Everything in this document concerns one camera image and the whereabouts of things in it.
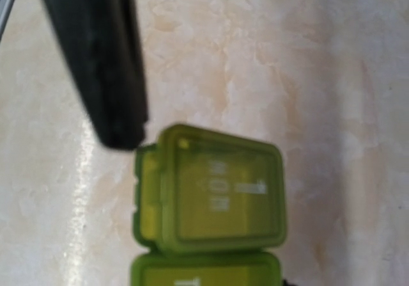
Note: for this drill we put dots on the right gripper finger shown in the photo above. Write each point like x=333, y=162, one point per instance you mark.
x=101, y=44

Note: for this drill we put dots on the green weekly pill organizer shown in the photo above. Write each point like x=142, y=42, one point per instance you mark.
x=209, y=208

